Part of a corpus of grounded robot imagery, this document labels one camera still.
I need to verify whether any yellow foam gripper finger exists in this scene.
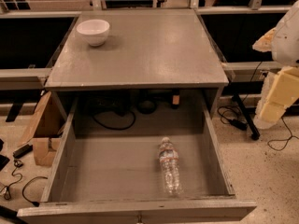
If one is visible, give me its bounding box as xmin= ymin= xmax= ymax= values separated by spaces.
xmin=253 ymin=66 xmax=299 ymax=129
xmin=252 ymin=28 xmax=276 ymax=52

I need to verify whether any black cable in cabinet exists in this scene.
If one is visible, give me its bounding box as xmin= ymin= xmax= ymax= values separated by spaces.
xmin=90 ymin=107 xmax=137 ymax=132

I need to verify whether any black metal stand leg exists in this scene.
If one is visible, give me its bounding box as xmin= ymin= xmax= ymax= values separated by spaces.
xmin=232 ymin=93 xmax=260 ymax=140

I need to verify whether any black power adapter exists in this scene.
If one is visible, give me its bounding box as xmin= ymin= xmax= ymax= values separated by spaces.
xmin=229 ymin=119 xmax=247 ymax=131

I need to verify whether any white ceramic bowl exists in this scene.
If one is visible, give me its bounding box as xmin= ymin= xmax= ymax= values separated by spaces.
xmin=77 ymin=20 xmax=110 ymax=47

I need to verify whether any clear plastic water bottle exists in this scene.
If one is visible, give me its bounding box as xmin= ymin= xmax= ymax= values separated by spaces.
xmin=159 ymin=137 xmax=182 ymax=197

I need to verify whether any grey wooden cabinet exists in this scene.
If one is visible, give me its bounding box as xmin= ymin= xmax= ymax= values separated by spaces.
xmin=44 ymin=8 xmax=230 ymax=123

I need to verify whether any brown cardboard box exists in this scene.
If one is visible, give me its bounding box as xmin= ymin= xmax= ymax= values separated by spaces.
xmin=17 ymin=91 xmax=64 ymax=167

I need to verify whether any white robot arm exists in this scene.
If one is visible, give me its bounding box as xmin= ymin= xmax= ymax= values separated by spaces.
xmin=252 ymin=1 xmax=299 ymax=129

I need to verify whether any black cable left floor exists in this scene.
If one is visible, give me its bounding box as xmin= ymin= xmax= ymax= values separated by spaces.
xmin=0 ymin=159 xmax=49 ymax=207

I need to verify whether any grey open top drawer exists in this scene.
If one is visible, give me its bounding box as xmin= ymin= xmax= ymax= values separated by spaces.
xmin=18 ymin=93 xmax=256 ymax=224

